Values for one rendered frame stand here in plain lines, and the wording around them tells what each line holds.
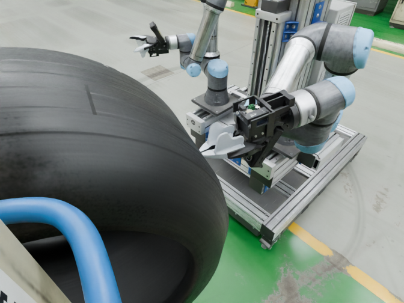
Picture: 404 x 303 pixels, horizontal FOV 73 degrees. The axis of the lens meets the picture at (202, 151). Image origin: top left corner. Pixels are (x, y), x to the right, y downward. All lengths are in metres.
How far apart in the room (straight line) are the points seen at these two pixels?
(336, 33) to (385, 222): 1.56
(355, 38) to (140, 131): 0.80
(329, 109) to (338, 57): 0.39
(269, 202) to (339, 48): 1.09
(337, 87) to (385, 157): 2.19
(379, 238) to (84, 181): 2.04
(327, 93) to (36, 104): 0.52
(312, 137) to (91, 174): 0.54
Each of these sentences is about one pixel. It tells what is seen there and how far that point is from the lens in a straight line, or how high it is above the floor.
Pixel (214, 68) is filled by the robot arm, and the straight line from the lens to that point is 1.57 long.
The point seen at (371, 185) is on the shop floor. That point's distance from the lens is 2.49.
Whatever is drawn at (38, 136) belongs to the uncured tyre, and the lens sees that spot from 0.28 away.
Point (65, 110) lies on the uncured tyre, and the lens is 0.30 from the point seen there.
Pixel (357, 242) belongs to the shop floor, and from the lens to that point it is 2.09.
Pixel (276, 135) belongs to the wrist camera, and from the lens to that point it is 0.60.
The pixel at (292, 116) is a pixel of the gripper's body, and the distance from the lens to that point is 0.58.
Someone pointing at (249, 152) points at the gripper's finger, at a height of 1.24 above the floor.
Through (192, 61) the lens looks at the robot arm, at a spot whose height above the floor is 0.99.
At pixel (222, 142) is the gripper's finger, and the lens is 0.52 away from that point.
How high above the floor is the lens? 1.60
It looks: 42 degrees down
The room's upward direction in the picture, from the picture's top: straight up
